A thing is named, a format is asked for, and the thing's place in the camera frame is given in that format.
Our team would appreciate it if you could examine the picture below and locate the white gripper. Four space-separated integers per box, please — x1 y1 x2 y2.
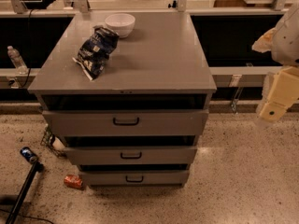
251 28 299 122

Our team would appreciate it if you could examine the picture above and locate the grey top drawer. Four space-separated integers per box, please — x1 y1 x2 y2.
43 110 208 137

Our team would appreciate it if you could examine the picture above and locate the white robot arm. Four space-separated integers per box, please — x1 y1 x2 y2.
251 3 299 125

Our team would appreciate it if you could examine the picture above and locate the grey drawer cabinet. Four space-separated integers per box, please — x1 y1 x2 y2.
27 10 218 189

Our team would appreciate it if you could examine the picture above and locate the grey bottom drawer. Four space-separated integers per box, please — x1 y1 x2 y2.
78 170 190 186

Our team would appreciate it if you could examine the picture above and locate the white bowl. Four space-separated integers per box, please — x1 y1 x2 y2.
105 13 135 38

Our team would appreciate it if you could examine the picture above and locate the blue crumpled chip bag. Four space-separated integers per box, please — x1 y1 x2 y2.
73 25 120 80

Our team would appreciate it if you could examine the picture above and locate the black pole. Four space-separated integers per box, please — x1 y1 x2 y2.
6 161 43 224

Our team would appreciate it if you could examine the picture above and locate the clear plastic water bottle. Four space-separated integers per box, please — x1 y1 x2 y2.
7 46 28 75

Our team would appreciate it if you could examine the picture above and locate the blue soda can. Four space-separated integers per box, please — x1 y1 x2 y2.
20 147 38 163

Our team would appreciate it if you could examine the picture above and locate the wire basket with white object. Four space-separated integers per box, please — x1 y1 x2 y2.
40 126 65 158

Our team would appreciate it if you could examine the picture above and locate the black cable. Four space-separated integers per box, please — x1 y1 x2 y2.
8 8 36 89

